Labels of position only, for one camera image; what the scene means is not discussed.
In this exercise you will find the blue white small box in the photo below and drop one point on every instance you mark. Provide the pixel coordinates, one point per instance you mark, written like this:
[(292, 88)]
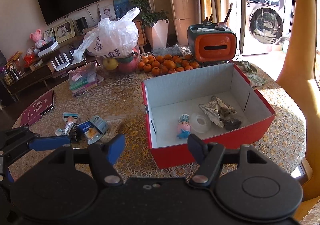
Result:
[(99, 123)]

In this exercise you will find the silver foil snack bag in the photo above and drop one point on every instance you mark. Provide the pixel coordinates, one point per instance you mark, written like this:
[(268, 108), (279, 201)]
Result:
[(213, 108)]

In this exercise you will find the white front-load washing machine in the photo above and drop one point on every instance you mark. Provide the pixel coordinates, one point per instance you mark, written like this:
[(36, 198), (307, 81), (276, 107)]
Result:
[(261, 26)]

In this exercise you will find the potted green plant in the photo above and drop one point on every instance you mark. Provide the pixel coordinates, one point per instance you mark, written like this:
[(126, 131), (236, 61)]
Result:
[(154, 22)]

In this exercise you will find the pile of mandarins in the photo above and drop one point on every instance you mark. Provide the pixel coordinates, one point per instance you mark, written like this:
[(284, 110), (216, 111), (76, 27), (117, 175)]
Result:
[(167, 64)]

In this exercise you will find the orange green tissue box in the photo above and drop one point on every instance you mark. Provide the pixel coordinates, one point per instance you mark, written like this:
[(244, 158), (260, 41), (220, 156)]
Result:
[(211, 43)]

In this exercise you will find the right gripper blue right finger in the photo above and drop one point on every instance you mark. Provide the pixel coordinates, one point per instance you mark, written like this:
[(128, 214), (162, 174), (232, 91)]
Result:
[(209, 158)]

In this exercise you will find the dark tea packet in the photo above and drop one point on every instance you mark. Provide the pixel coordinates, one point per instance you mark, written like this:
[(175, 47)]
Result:
[(230, 120)]

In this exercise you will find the yellow apple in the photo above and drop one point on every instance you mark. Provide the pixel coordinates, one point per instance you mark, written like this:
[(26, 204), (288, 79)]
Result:
[(110, 64)]

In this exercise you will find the cotton swab bag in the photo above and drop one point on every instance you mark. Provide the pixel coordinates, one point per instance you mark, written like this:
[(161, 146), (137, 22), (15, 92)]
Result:
[(115, 124)]

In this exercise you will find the white plastic bag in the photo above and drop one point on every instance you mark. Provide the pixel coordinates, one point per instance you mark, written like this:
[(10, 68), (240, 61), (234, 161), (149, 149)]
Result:
[(111, 39)]

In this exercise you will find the green patterned cloth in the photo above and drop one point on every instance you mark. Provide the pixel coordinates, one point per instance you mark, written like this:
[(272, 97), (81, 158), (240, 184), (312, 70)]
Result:
[(251, 73)]

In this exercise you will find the maroon booklet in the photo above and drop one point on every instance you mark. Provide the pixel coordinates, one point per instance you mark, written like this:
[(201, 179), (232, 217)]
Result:
[(37, 109)]

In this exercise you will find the pink plush toy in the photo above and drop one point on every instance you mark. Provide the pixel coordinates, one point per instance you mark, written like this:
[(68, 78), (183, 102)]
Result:
[(36, 37)]

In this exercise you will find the blue card packet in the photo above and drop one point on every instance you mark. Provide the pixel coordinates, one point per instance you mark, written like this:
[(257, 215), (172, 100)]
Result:
[(89, 132)]

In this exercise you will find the wooden tv cabinet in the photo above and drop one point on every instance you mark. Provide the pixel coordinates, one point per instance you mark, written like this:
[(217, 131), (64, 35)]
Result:
[(41, 69)]

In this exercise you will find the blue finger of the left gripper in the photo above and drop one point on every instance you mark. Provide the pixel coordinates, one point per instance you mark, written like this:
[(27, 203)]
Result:
[(48, 143)]

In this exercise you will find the stack of plastic boxes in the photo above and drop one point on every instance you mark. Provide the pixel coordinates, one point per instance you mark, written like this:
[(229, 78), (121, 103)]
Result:
[(84, 78)]

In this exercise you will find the red apple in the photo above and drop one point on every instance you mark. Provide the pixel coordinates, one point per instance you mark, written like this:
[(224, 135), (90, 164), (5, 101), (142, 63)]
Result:
[(128, 67)]

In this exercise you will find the orange giraffe-shaped chair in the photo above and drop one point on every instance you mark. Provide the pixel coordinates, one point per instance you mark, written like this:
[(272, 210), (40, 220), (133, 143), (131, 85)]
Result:
[(298, 79)]

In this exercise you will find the red cardboard box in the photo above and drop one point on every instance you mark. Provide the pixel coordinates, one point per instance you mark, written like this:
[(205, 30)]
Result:
[(168, 97)]

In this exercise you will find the lip balm blister pack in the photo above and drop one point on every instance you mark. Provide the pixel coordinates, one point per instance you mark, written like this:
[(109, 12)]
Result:
[(70, 120)]

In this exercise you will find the grey cloth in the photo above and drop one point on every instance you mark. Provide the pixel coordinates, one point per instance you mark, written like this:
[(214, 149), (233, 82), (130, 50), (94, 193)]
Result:
[(173, 51)]

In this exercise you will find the white router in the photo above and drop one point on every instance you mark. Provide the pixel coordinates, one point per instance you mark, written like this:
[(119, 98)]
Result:
[(60, 62)]

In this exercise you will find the framed photo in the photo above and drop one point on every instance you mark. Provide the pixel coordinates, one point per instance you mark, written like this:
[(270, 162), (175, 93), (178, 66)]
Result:
[(64, 31)]

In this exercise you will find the pink pig toy figure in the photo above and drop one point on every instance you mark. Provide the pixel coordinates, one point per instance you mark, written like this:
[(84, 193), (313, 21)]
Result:
[(183, 128)]

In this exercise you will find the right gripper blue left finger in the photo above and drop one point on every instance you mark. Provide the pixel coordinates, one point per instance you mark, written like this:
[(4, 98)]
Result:
[(103, 157)]

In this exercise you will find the clear tape roll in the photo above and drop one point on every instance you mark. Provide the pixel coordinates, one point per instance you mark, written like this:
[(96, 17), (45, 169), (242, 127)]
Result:
[(200, 123)]

